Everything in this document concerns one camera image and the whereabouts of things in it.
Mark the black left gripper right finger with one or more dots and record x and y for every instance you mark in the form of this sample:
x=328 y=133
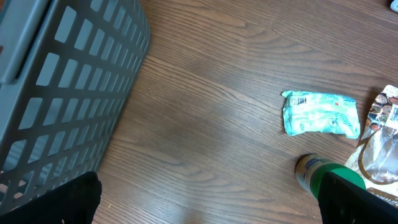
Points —
x=342 y=202

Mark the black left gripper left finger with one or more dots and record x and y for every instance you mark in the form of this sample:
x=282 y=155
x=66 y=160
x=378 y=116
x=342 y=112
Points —
x=73 y=202

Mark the green lid plastic jar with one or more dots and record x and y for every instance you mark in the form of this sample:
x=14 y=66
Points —
x=310 y=168

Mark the clear brown snack bag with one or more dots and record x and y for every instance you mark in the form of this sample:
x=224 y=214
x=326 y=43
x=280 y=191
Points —
x=375 y=158

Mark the teal wet wipes pack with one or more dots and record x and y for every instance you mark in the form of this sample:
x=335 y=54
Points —
x=306 y=111

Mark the white barcode scanner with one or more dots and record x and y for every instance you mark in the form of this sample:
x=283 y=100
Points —
x=394 y=5

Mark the grey plastic mesh basket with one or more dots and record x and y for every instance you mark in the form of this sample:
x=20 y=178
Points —
x=67 y=69

